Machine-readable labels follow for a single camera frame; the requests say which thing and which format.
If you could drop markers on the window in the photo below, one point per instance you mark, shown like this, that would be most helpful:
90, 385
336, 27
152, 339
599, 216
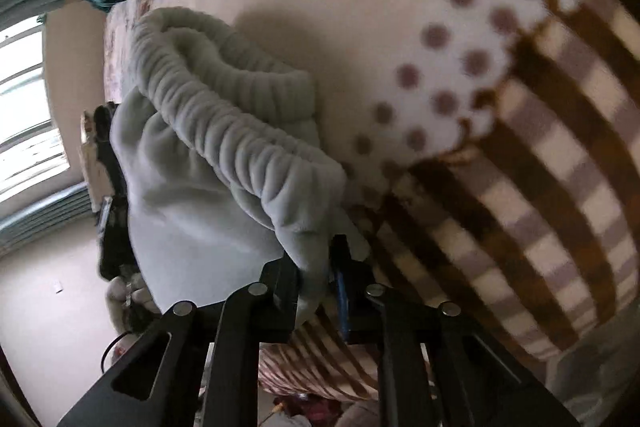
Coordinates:
32, 149

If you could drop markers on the floral fleece blanket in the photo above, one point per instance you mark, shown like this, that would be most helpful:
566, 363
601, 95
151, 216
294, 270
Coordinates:
491, 149

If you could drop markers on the light mint fleece pants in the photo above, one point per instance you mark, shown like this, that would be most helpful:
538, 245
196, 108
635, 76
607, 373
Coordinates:
222, 160

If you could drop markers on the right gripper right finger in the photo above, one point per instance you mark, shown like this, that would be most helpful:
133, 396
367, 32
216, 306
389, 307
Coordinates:
436, 365

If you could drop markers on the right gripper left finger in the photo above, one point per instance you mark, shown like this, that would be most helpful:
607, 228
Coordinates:
196, 362

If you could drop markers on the gloved left hand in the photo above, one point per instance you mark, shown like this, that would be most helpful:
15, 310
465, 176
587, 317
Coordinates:
130, 304

